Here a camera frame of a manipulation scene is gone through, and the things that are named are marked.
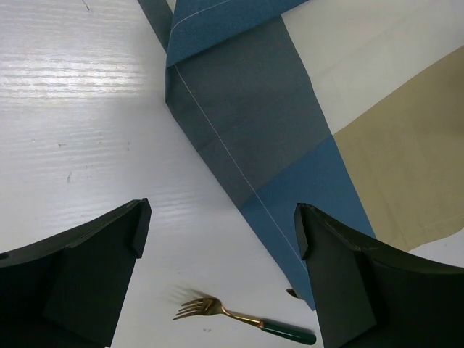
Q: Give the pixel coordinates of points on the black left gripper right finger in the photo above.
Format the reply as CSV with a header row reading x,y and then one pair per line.
x,y
370,294

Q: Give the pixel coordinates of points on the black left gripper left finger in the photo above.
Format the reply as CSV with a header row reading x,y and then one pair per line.
x,y
68,290

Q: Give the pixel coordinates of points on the gold fork green handle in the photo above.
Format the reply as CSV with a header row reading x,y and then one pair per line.
x,y
209,306

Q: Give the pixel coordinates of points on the blue beige checked placemat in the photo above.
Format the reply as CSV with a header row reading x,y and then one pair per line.
x,y
355,107

